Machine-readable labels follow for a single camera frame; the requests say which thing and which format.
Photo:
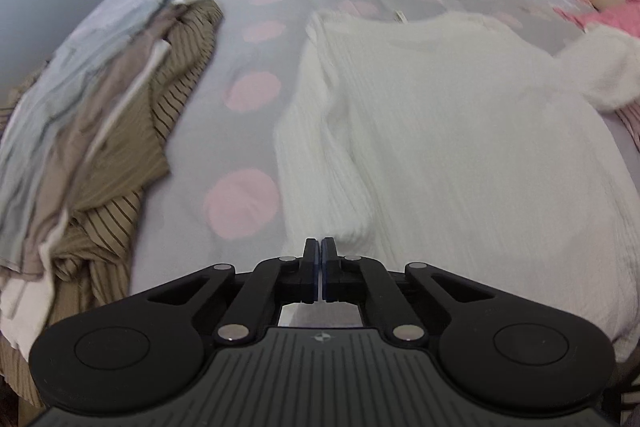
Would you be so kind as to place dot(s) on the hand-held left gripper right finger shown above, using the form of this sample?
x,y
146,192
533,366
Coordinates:
x,y
330,259

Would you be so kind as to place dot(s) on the grey-blue garment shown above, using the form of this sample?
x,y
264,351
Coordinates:
x,y
45,122

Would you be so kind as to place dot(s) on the white knit sweater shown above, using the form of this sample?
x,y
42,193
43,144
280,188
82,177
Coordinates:
x,y
450,147

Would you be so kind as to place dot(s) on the brown striped garment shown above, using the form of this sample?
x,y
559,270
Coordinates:
x,y
135,142

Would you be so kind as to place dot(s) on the taupe garment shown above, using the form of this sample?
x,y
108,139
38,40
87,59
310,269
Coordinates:
x,y
95,107

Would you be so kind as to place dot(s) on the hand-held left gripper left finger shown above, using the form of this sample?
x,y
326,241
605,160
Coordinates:
x,y
310,259

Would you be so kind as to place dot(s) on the dark pink pillow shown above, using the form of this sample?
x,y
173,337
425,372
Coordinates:
x,y
622,14

